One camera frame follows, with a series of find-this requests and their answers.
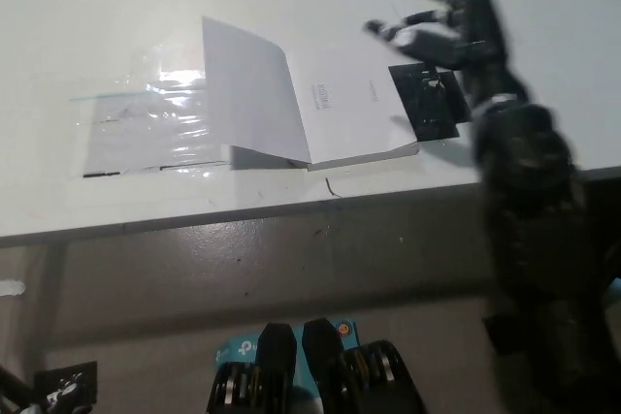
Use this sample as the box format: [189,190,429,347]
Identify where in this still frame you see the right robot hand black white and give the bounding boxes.
[363,0,533,117]

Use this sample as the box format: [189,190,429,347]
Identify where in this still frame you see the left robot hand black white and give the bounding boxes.
[42,372,94,414]

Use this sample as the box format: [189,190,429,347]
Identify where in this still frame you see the white grey softcover book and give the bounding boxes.
[201,16,420,174]

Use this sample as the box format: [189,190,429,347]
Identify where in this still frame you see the clear plastic cover sheet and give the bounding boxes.
[67,43,472,192]

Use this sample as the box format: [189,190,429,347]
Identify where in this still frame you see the clear plastic bag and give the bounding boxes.
[82,88,230,178]

